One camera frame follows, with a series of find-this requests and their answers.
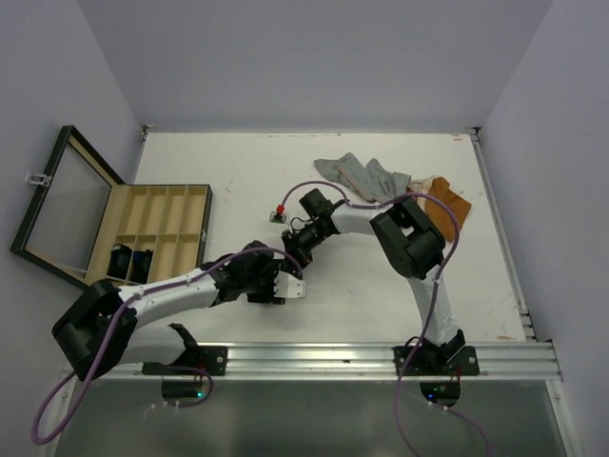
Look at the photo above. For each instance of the white wall latch clip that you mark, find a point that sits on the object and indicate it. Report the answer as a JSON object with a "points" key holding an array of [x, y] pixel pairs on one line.
{"points": [[39, 179]]}

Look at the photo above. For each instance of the glass box lid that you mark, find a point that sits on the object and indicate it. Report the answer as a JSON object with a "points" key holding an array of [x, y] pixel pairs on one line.
{"points": [[62, 221]]}

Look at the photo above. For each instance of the rolled black underwear in box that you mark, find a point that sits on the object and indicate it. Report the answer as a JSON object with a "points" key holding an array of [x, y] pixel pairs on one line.
{"points": [[119, 262]]}

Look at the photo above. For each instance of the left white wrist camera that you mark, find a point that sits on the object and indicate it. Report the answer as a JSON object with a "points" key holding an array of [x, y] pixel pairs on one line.
{"points": [[288, 286]]}

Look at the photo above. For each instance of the wooden compartment organizer box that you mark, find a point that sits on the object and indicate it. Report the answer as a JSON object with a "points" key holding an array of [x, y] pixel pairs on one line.
{"points": [[171, 220]]}

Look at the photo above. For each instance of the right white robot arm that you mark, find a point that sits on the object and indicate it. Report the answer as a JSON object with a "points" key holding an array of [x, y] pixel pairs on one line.
{"points": [[413, 246]]}

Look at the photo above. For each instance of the orange underwear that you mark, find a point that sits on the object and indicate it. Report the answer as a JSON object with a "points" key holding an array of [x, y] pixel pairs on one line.
{"points": [[439, 188]]}

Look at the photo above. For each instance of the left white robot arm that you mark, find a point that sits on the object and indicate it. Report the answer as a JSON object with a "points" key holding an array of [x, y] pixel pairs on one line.
{"points": [[99, 327]]}

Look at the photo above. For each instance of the grey striped underwear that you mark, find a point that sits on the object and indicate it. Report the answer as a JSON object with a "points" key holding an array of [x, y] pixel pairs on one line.
{"points": [[371, 181]]}

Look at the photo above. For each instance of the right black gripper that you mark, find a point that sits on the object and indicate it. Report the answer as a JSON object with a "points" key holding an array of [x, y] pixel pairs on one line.
{"points": [[295, 248]]}

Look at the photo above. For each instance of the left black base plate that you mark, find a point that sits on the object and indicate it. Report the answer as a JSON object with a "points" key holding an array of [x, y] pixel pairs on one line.
{"points": [[193, 361]]}

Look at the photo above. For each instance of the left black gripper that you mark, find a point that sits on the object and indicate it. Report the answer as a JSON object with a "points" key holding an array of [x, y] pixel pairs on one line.
{"points": [[275, 265]]}

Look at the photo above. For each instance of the aluminium mounting rail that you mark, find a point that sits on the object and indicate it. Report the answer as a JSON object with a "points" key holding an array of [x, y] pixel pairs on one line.
{"points": [[375, 362]]}

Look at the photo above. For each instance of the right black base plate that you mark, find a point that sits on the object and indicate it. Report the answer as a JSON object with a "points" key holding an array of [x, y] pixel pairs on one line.
{"points": [[427, 359]]}

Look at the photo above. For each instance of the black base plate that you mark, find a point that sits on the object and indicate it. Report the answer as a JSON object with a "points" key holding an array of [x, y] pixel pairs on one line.
{"points": [[193, 361], [427, 359]]}

